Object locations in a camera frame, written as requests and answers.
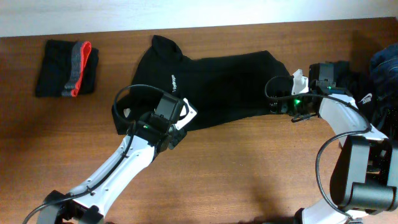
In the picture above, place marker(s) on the folded black garment red band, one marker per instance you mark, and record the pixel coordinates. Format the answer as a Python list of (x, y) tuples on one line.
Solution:
[(68, 69)]

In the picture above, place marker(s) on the black clothes pile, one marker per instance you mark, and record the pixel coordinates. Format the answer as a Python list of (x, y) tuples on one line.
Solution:
[(380, 111)]

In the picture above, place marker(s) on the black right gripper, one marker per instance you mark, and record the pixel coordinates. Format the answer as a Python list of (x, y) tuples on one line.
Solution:
[(286, 107)]

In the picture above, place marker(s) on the blue denim garment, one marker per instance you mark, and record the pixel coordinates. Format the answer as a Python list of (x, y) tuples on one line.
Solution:
[(383, 72)]

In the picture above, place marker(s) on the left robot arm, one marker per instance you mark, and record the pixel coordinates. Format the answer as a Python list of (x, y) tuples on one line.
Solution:
[(90, 201)]

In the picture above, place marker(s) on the black t-shirt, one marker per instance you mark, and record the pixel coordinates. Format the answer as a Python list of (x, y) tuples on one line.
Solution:
[(222, 89)]

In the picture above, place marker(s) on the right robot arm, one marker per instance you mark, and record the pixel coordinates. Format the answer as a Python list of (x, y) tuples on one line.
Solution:
[(364, 180)]

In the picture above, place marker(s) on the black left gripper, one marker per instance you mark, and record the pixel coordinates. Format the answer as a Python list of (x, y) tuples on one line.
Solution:
[(180, 135)]

